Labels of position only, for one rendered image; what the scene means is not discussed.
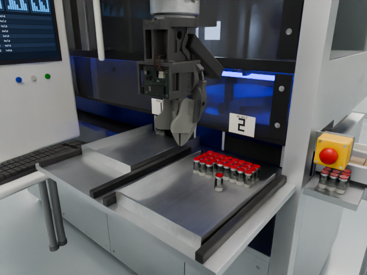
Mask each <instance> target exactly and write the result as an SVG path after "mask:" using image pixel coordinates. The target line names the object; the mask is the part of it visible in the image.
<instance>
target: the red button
mask: <svg viewBox="0 0 367 275"><path fill-rule="evenodd" d="M338 157H339V155H338V153H337V151H336V150H335V149H333V148H330V147H327V148H324V149H323V150H322V151H321V152H320V154H319V158H320V160H321V162H323V163H324V164H327V165H332V164H334V163H335V162H336V161H337V159H338Z"/></svg>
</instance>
